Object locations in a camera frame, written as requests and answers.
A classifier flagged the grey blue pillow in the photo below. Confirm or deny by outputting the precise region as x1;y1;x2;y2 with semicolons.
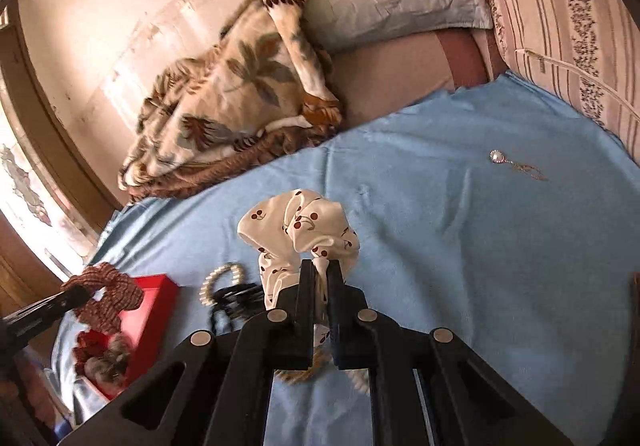
304;0;494;53

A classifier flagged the white cherry print scrunchie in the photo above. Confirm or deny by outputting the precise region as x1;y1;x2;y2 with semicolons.
238;189;360;346

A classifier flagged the grey brown fuzzy scrunchie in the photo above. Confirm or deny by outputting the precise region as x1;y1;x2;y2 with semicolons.
82;332;132;396

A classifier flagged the large white pearl bracelet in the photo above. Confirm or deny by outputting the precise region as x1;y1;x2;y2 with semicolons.
198;262;249;310

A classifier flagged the pink striped floral pillow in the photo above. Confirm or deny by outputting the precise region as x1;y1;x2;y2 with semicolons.
488;0;639;159

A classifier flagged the light blue bed cloth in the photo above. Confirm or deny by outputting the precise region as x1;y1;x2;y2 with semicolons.
94;73;639;445

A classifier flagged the dark red sparkly scrunchie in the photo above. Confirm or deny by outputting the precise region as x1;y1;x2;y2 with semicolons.
72;329;118;365

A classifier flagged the black beaded hair clip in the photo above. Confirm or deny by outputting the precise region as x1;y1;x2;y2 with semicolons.
207;282;265;336

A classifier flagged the leopard print hair tie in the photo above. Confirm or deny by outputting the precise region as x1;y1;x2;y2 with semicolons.
274;349;334;384

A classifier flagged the window with patterned curtain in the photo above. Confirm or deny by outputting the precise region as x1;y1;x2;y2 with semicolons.
0;83;98;280

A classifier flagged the red jewelry tray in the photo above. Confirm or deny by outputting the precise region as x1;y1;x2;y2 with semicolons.
73;275;179;402

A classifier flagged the pink bed sheet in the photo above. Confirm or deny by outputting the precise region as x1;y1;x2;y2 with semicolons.
331;29;506;130

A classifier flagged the leaf-patterned beige blanket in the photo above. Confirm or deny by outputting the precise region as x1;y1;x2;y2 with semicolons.
118;0;342;191

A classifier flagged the red white striped scrunchie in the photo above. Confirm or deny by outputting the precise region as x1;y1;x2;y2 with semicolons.
61;262;144;336

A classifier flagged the brown fleece blanket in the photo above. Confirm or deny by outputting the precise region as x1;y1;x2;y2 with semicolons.
125;125;337;201

